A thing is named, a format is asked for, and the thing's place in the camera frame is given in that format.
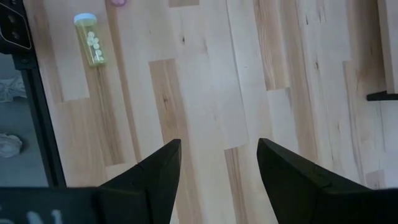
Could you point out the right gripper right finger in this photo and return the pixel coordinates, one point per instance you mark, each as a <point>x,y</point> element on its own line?
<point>298,193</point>

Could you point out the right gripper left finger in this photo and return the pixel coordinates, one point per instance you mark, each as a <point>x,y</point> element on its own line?
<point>149,193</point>

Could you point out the yellow-green bottle white pills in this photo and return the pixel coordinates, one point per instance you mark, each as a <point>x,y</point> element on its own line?
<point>91,46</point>

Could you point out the pink medicine bottle white pills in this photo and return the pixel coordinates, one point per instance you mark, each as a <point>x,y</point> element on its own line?
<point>118,2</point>

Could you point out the white crumpled cloth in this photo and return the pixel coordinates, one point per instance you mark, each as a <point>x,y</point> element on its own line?
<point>9,145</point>
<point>11,88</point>

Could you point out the black aluminium table frame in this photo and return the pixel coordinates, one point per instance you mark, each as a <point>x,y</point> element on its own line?
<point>40,118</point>

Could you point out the black table-level camera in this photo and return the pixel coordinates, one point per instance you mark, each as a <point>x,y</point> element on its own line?
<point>14,28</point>

